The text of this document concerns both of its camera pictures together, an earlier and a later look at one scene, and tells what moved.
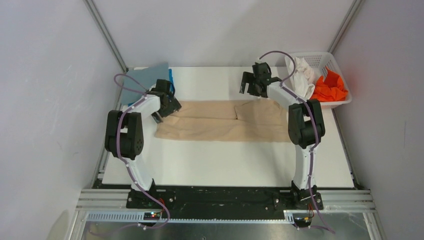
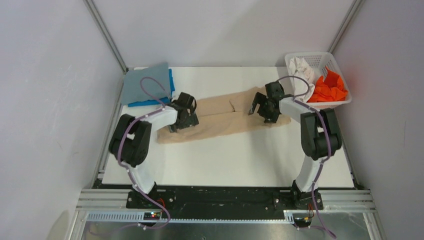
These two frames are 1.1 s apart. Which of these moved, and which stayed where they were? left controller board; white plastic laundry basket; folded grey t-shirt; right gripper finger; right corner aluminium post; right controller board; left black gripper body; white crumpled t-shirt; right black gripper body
Moved: right black gripper body; right gripper finger; left black gripper body
Stayed: right controller board; white plastic laundry basket; folded grey t-shirt; white crumpled t-shirt; right corner aluminium post; left controller board
